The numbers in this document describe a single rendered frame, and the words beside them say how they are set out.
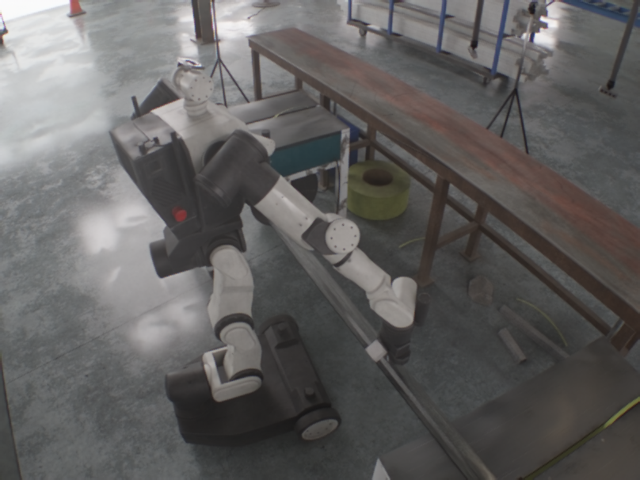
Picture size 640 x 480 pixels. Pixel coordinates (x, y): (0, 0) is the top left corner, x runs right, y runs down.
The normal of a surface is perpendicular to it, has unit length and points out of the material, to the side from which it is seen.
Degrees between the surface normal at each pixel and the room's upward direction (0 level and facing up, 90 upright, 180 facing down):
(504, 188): 0
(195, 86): 89
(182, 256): 90
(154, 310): 0
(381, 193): 0
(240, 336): 90
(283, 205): 60
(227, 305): 90
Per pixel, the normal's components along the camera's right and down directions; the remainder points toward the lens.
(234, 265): 0.36, 0.62
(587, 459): 0.00, -0.74
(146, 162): 0.62, 0.51
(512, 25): -0.79, 0.41
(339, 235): 0.25, 0.18
